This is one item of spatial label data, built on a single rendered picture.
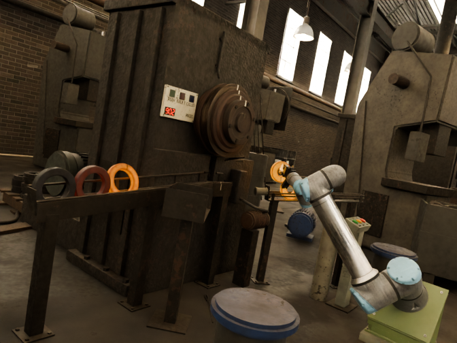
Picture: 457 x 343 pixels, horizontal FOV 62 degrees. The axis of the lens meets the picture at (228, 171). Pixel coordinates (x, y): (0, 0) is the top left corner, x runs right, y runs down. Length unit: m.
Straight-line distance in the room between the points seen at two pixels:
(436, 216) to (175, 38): 2.78
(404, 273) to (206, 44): 1.70
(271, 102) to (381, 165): 6.05
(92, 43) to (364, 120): 4.17
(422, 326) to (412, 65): 3.27
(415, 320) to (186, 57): 1.89
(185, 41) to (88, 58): 4.21
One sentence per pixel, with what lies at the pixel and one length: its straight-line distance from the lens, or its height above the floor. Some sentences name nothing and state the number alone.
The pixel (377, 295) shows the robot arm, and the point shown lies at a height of 0.38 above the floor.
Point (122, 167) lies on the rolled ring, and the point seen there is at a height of 0.76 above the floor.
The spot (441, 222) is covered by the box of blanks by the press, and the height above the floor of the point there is 0.60.
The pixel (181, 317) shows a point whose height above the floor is 0.01.
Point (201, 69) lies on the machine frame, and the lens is 2.45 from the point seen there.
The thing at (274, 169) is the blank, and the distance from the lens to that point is 2.76.
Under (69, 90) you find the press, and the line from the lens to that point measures 6.31.
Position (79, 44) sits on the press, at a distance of 6.60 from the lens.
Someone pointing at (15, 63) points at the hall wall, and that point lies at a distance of 8.23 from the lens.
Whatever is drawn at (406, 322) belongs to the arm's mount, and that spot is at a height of 0.24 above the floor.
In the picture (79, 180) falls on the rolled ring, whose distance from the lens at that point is 1.85.
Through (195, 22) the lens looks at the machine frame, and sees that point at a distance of 2.43.
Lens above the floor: 0.99
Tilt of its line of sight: 5 degrees down
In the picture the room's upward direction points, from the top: 10 degrees clockwise
